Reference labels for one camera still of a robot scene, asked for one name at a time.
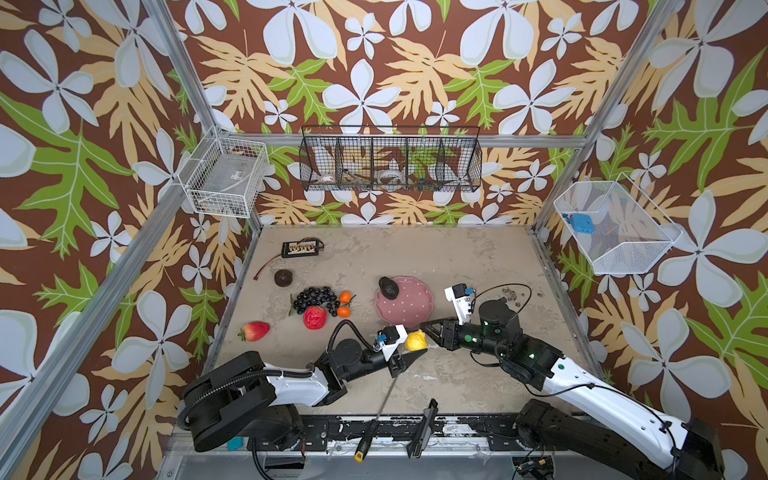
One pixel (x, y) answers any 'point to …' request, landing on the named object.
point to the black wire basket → (385, 158)
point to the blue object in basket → (582, 223)
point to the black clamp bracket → (424, 431)
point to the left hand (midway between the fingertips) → (419, 336)
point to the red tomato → (314, 317)
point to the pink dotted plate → (413, 305)
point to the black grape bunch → (315, 297)
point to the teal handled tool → (235, 443)
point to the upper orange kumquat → (345, 296)
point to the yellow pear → (416, 341)
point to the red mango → (254, 331)
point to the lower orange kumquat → (343, 311)
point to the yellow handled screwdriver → (370, 429)
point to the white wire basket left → (225, 177)
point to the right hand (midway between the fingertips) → (421, 327)
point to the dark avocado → (389, 288)
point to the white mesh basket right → (618, 227)
